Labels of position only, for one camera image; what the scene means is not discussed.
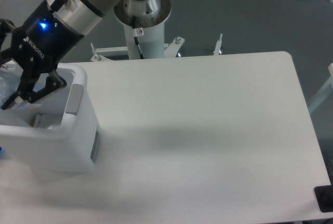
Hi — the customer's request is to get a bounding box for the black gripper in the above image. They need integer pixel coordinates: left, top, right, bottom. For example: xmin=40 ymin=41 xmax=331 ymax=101
xmin=0 ymin=0 xmax=85 ymax=111

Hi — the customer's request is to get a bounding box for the crushed clear plastic bottle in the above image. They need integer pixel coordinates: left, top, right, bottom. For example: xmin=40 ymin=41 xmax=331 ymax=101
xmin=1 ymin=70 xmax=41 ymax=110

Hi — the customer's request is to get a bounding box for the clear plastic bag green strip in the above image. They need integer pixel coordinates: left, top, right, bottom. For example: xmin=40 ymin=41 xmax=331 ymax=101
xmin=47 ymin=123 xmax=61 ymax=129

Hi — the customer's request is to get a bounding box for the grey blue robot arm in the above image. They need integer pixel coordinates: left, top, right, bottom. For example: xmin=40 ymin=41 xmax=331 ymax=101
xmin=1 ymin=0 xmax=120 ymax=110

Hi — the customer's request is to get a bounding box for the white trash can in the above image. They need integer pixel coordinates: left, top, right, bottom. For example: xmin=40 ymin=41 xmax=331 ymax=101
xmin=1 ymin=63 xmax=99 ymax=173

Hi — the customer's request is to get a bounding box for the blue object at left edge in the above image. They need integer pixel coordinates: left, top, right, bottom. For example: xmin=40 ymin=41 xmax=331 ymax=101
xmin=0 ymin=147 xmax=5 ymax=159

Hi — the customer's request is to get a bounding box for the white leveling foot bolt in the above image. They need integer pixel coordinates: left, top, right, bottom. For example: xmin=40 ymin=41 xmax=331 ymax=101
xmin=213 ymin=33 xmax=223 ymax=56

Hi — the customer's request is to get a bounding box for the black device at table corner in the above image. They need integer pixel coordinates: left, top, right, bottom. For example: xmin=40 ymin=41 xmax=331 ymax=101
xmin=314 ymin=185 xmax=332 ymax=213

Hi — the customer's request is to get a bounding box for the black cable on pedestal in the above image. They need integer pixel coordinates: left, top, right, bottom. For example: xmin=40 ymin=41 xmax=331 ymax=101
xmin=132 ymin=15 xmax=145 ymax=60

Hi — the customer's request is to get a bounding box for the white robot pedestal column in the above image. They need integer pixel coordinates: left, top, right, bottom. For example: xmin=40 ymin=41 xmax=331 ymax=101
xmin=113 ymin=0 xmax=172 ymax=48

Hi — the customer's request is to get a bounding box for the white pedestal base frame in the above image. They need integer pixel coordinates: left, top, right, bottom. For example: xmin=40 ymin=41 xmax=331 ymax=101
xmin=90 ymin=36 xmax=185 ymax=62

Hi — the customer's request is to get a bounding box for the white frame at right edge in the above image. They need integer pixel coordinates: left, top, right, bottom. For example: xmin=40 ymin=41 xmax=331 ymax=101
xmin=308 ymin=63 xmax=332 ymax=114

